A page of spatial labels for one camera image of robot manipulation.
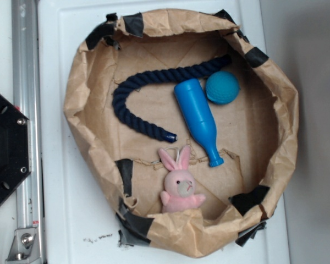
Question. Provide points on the blue plastic bowling pin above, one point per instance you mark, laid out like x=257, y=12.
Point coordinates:
x=198, y=117

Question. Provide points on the pink plush bunny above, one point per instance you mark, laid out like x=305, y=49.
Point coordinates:
x=179, y=184

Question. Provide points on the metal corner bracket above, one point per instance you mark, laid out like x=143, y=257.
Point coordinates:
x=25, y=247

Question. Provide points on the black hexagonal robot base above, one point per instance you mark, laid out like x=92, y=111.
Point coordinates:
x=14, y=148

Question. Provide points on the aluminium extrusion rail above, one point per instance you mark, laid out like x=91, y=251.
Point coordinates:
x=26, y=90

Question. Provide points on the brown paper bin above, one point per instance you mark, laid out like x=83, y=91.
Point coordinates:
x=256, y=133

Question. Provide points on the blue dimpled ball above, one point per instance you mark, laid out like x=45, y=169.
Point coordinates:
x=222, y=88

